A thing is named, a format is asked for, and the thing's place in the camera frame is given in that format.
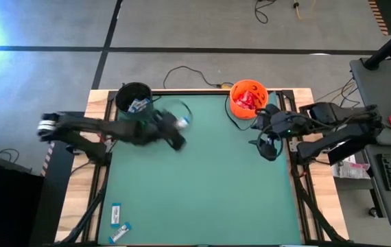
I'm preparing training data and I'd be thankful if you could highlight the yellow floor cable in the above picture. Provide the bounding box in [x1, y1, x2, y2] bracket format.
[292, 0, 317, 21]

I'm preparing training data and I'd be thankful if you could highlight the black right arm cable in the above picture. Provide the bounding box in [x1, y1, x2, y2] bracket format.
[256, 129, 285, 161]

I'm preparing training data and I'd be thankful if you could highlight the black cabinet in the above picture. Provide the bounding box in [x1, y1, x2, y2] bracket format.
[0, 149, 47, 247]

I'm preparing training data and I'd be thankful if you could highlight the black floor cable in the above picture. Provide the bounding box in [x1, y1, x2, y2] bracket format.
[162, 64, 224, 89]

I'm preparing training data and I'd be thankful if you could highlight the black plastic bucket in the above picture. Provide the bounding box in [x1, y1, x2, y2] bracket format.
[114, 81, 155, 121]

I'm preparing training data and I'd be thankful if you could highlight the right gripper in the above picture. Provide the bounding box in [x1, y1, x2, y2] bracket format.
[248, 103, 289, 162]

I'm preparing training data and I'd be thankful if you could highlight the grey desk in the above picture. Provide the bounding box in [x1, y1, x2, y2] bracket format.
[348, 57, 391, 230]

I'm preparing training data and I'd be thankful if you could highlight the orange halloween bucket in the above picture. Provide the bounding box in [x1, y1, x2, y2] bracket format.
[224, 79, 270, 132]

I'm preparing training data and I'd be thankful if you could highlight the clear plastic bag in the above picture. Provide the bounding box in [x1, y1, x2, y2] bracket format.
[330, 154, 372, 180]

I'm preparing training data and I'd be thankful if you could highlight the black metal table frame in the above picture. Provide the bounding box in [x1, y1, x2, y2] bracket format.
[54, 88, 351, 246]

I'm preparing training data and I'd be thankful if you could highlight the black pole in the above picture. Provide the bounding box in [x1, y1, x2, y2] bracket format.
[362, 21, 391, 71]

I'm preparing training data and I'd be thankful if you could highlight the wooden table border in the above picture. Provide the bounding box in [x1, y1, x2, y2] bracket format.
[54, 87, 350, 243]

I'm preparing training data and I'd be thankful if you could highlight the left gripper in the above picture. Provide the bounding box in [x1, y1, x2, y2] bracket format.
[149, 110, 187, 152]

